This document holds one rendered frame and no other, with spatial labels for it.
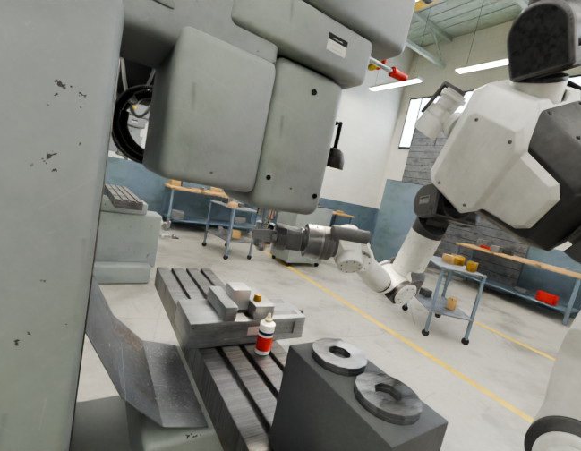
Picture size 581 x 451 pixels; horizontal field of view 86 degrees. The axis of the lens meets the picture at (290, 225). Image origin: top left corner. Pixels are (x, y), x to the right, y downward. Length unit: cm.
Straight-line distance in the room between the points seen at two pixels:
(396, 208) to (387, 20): 608
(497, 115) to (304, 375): 57
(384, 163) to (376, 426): 1034
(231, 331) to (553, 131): 81
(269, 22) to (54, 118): 41
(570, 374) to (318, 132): 65
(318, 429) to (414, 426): 14
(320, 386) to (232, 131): 46
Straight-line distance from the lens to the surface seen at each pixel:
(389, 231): 684
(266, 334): 86
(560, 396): 79
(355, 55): 80
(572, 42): 72
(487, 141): 73
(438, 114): 88
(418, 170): 985
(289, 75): 71
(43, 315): 52
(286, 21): 71
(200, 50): 62
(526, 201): 73
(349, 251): 81
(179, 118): 60
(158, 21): 63
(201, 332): 86
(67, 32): 49
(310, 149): 73
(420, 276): 103
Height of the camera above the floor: 137
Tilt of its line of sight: 7 degrees down
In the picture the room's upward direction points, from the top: 12 degrees clockwise
